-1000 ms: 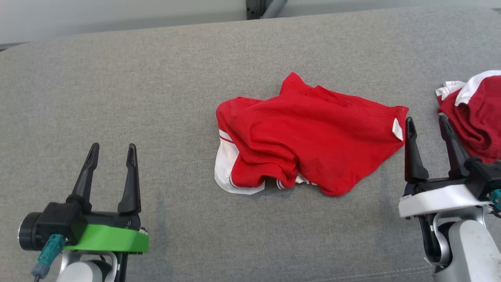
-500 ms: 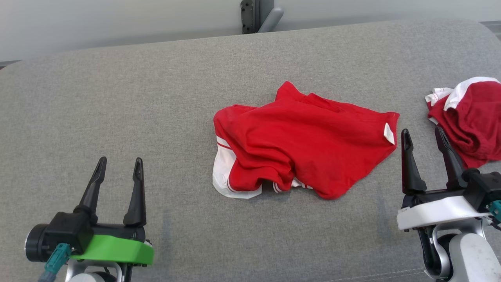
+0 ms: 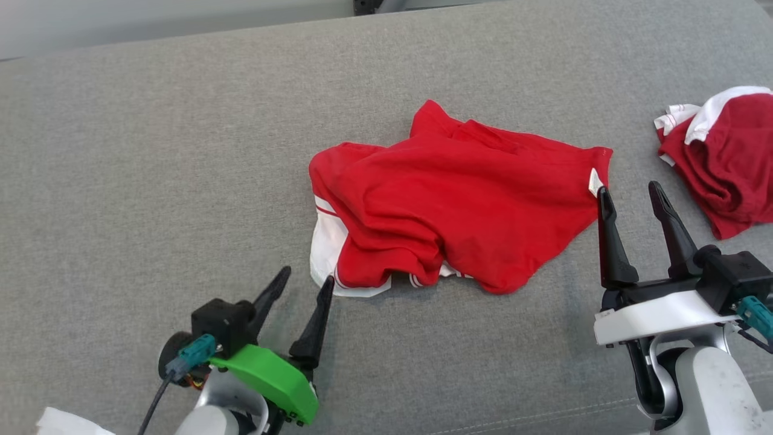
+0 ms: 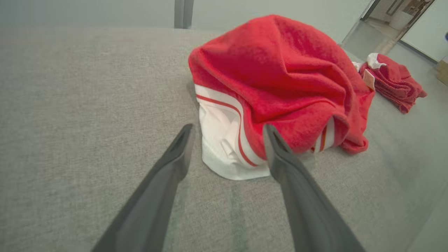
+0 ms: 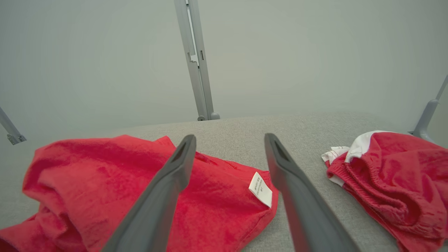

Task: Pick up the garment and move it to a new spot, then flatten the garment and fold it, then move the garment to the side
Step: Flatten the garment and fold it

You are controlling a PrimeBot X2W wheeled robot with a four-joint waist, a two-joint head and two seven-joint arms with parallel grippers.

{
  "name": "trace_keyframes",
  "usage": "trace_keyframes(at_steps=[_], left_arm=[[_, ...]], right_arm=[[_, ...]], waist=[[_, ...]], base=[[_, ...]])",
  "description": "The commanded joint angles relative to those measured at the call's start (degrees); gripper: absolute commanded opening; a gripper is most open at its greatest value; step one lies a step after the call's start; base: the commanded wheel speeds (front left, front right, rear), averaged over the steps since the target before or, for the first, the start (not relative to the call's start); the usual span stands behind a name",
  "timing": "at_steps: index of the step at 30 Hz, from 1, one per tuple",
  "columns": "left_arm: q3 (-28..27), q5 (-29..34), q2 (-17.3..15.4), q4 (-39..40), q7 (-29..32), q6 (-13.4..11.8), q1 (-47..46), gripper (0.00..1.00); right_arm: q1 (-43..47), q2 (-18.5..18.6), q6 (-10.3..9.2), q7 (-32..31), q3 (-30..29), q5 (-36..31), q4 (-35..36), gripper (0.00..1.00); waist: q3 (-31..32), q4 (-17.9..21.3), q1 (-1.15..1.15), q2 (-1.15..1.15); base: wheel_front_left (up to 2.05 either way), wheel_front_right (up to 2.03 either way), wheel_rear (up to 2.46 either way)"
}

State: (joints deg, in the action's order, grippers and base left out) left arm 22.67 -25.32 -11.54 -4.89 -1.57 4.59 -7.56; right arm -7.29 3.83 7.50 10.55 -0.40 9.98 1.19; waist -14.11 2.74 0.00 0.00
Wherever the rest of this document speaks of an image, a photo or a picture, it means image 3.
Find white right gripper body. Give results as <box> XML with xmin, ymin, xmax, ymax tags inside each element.
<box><xmin>594</xmin><ymin>277</ymin><xmax>740</xmax><ymax>346</ymax></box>

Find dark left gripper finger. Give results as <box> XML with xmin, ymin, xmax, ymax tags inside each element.
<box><xmin>289</xmin><ymin>275</ymin><xmax>335</xmax><ymax>369</ymax></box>
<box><xmin>248</xmin><ymin>266</ymin><xmax>292</xmax><ymax>339</ymax></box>

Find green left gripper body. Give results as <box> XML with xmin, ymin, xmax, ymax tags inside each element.
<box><xmin>208</xmin><ymin>344</ymin><xmax>319</xmax><ymax>425</ymax></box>

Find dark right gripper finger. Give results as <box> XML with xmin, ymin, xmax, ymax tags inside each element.
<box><xmin>648</xmin><ymin>181</ymin><xmax>701</xmax><ymax>279</ymax></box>
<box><xmin>597</xmin><ymin>186</ymin><xmax>639</xmax><ymax>289</ymax></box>

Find red shorts with white stripe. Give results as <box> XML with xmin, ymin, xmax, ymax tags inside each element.
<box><xmin>654</xmin><ymin>86</ymin><xmax>773</xmax><ymax>241</ymax></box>

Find red basketball jersey white sleeves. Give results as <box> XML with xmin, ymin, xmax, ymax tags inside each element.
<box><xmin>308</xmin><ymin>100</ymin><xmax>614</xmax><ymax>298</ymax></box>

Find white cloth piece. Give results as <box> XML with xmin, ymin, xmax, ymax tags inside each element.
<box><xmin>36</xmin><ymin>407</ymin><xmax>117</xmax><ymax>435</ymax></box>

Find teal plug left camera cable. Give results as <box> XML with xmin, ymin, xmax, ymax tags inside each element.
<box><xmin>138</xmin><ymin>334</ymin><xmax>217</xmax><ymax>435</ymax></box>

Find teal plug camera cable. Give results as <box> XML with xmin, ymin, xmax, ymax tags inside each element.
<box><xmin>138</xmin><ymin>334</ymin><xmax>217</xmax><ymax>435</ymax></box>
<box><xmin>733</xmin><ymin>295</ymin><xmax>773</xmax><ymax>355</ymax></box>

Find teal plug right camera cable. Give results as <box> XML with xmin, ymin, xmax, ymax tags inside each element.
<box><xmin>733</xmin><ymin>295</ymin><xmax>773</xmax><ymax>355</ymax></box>

